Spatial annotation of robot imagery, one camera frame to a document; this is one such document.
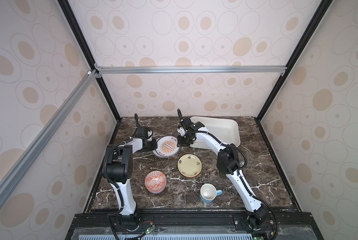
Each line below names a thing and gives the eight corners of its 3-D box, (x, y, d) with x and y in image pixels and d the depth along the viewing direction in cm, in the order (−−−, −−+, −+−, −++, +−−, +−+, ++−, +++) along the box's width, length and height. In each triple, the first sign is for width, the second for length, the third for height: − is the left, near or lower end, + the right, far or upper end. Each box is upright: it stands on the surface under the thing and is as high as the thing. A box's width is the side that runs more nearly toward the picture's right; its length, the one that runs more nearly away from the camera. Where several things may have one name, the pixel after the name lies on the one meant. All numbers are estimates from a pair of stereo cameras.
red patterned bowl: (145, 194, 85) (143, 189, 79) (148, 176, 91) (146, 170, 85) (165, 194, 85) (164, 189, 79) (166, 176, 91) (165, 170, 85)
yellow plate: (177, 177, 91) (177, 175, 88) (178, 156, 100) (177, 153, 98) (202, 177, 91) (203, 175, 88) (200, 156, 100) (201, 153, 98)
